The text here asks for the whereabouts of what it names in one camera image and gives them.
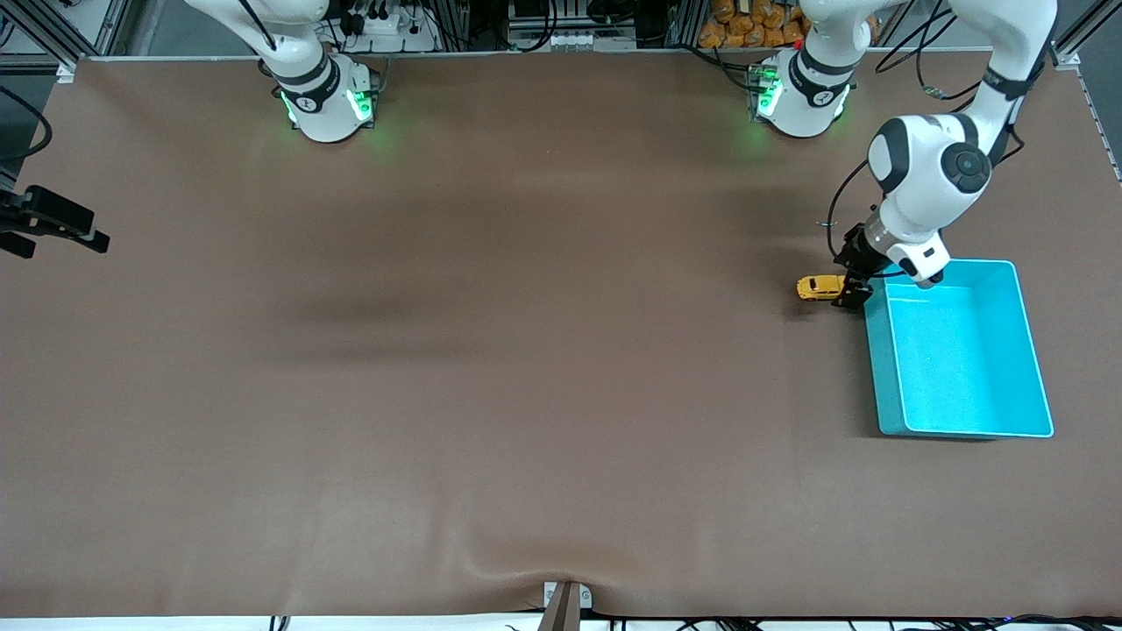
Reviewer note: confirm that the yellow beetle toy car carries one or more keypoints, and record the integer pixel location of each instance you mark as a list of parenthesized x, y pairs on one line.
[(820, 287)]

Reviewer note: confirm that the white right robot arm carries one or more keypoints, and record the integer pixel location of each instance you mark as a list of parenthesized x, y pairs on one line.
[(320, 105)]

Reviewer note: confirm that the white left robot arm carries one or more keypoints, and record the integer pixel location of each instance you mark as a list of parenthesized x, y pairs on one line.
[(920, 166)]

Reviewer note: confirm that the turquoise plastic bin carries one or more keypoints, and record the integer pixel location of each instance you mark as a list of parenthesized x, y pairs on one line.
[(964, 368)]

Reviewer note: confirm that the grey base connector box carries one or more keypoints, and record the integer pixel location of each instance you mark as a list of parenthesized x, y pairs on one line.
[(761, 88), (372, 88)]

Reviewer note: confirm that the pile of orange packets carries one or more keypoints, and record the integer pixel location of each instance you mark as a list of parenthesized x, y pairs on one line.
[(745, 31)]

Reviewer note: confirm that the brown table mat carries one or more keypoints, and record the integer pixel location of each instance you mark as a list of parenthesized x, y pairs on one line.
[(561, 394)]

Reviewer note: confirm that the grey control unit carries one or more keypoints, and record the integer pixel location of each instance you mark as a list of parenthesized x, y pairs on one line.
[(574, 39)]

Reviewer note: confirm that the white power strip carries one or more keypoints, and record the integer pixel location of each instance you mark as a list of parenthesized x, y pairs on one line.
[(390, 28)]

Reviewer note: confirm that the aluminium frame profile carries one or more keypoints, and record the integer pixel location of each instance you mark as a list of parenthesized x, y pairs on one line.
[(1071, 51), (118, 26)]

